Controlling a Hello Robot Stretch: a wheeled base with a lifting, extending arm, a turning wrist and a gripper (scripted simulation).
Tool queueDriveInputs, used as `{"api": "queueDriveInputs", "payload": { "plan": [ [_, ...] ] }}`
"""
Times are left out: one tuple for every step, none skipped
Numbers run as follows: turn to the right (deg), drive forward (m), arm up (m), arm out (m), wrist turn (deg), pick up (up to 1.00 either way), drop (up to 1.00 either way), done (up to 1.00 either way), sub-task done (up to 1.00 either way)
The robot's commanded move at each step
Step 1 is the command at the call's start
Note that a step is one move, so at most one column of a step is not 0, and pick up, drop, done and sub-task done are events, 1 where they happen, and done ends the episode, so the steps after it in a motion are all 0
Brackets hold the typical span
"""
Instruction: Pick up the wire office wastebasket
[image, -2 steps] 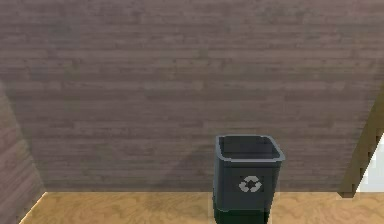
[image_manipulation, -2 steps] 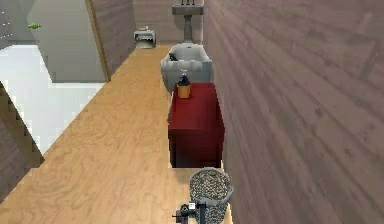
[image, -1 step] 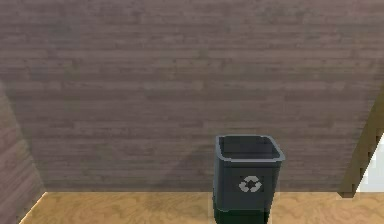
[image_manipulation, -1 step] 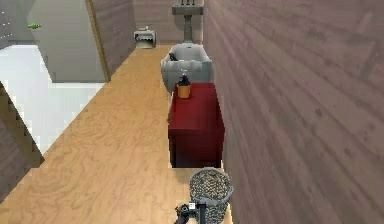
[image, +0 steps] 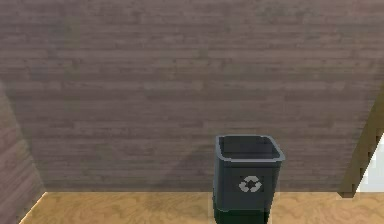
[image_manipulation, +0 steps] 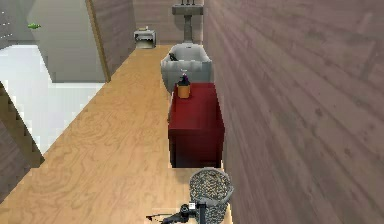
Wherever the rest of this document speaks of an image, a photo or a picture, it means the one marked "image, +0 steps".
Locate dark grey recycling bin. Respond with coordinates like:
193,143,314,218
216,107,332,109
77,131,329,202
212,134,287,224

